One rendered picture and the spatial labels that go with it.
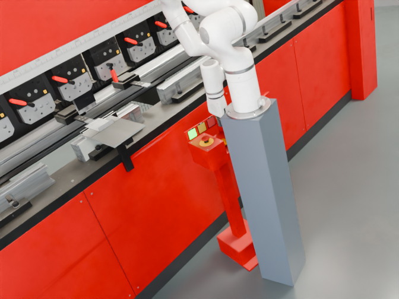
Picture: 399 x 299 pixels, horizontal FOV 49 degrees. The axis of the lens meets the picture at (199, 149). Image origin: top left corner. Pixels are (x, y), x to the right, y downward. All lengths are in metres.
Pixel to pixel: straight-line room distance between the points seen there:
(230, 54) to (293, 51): 1.38
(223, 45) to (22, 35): 0.80
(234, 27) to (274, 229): 0.97
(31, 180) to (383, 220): 1.86
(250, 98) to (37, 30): 0.89
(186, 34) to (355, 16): 1.83
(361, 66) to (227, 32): 2.19
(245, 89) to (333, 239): 1.17
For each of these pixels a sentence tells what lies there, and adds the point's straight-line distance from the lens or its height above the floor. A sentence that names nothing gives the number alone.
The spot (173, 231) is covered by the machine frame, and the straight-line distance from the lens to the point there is 2.46.
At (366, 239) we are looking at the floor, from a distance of 2.58.
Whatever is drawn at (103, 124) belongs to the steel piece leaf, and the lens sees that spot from 2.05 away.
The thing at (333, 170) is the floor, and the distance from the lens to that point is 3.05.
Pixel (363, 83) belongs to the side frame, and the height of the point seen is 0.15.
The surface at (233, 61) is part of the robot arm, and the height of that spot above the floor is 1.24.
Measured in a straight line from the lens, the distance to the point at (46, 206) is 1.94.
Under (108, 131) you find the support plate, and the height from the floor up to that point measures 1.00.
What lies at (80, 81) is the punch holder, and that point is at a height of 1.23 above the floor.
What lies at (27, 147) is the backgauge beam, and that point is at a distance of 2.27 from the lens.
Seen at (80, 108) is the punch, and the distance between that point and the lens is 2.07.
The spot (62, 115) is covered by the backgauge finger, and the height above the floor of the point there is 1.03.
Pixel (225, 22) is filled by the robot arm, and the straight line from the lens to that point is 1.62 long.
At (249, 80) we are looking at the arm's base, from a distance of 1.72.
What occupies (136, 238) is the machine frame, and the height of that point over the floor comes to 0.41.
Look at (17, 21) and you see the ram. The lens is 1.89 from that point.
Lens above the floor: 1.85
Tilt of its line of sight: 31 degrees down
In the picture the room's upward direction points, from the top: 17 degrees counter-clockwise
